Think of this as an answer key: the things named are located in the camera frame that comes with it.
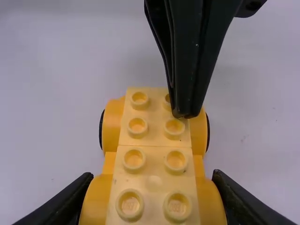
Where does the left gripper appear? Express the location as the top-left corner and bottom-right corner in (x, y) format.
(168, 0), (265, 119)

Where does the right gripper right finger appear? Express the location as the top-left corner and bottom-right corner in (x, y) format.
(212, 169), (293, 225)

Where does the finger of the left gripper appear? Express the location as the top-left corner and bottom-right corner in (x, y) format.
(144, 0), (179, 116)

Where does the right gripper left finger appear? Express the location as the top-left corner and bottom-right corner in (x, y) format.
(14, 172), (94, 225)

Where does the yellow toy car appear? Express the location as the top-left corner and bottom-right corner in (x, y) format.
(97, 86), (227, 225)

